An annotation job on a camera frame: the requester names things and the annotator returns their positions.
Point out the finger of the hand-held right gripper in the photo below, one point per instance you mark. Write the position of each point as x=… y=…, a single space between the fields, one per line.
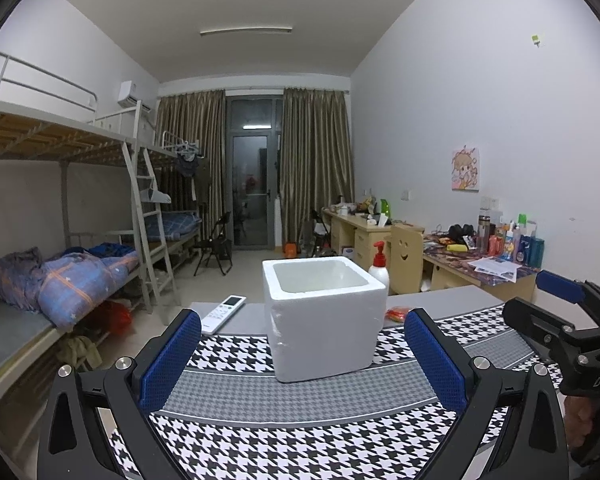
x=535 y=320
x=560 y=285

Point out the glass balcony door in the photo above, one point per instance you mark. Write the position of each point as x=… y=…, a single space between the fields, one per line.
x=252 y=175

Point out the person's right hand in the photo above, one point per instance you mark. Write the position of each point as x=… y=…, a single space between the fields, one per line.
x=578 y=422

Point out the blue plaid quilt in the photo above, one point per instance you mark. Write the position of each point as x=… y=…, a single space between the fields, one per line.
x=70 y=280

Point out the cartoon wall poster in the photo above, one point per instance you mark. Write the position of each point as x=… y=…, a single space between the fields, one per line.
x=465 y=167

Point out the wooden chair with smiley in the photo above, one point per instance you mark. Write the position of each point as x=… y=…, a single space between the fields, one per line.
x=405 y=255

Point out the wooden desk with patterned mat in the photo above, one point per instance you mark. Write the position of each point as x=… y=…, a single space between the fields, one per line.
x=522 y=285

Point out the white remote control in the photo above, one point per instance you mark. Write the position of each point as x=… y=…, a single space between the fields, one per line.
x=223 y=314

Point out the houndstooth tablecloth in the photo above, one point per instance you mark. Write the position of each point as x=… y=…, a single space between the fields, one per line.
x=290 y=435

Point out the black bag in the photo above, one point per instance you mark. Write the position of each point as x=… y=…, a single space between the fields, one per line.
x=461 y=232

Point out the brown curtain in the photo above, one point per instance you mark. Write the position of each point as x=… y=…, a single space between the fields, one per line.
x=315 y=160
x=190 y=160

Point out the white socket under poster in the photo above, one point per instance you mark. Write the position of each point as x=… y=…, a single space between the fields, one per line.
x=490 y=203

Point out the printed paper sheets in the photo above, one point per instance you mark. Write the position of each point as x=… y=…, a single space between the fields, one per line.
x=495 y=267

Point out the red snack packet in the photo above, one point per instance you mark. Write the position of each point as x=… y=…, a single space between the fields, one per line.
x=396 y=315

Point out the ceiling tube light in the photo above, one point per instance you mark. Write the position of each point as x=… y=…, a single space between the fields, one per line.
x=246 y=30

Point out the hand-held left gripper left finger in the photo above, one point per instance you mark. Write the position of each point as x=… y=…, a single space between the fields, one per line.
x=170 y=360

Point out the group of toiletry bottles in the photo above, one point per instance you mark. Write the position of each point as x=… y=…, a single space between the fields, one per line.
x=515 y=245

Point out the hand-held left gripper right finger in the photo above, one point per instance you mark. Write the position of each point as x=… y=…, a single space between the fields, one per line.
x=437 y=360

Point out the hanging dark clothes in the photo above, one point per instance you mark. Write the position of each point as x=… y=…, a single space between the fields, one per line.
x=189 y=162

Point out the plain wooden desk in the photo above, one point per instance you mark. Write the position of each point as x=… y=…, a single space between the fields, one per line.
x=352 y=240

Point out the white air conditioner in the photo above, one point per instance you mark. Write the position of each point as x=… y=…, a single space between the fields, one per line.
x=130 y=92

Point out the yellow case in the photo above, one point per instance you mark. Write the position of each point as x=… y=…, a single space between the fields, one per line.
x=456 y=247

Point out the white bunk ladder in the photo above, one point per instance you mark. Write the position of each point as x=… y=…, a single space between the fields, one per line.
x=150 y=240

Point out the red bag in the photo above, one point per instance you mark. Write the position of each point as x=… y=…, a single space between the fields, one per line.
x=117 y=317

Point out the black folding chair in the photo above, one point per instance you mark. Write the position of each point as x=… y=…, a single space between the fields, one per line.
x=321 y=235
x=215 y=250

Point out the metal bunk bed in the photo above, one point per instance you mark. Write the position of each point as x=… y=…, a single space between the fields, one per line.
x=40 y=135

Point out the desk clutter pile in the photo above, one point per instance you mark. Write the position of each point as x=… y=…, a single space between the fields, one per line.
x=355 y=207

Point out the blue mattress sheet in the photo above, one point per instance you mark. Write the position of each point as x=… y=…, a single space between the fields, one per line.
x=177 y=222

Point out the white pump lotion bottle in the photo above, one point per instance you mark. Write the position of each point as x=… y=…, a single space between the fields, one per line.
x=379 y=272

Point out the khaki cloth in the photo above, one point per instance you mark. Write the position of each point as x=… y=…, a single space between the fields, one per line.
x=80 y=352

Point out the orange bucket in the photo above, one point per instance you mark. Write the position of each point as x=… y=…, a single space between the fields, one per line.
x=290 y=249

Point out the white foam box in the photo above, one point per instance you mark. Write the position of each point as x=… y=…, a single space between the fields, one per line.
x=325 y=330

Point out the green bottle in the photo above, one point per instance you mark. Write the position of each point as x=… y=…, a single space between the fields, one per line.
x=385 y=208

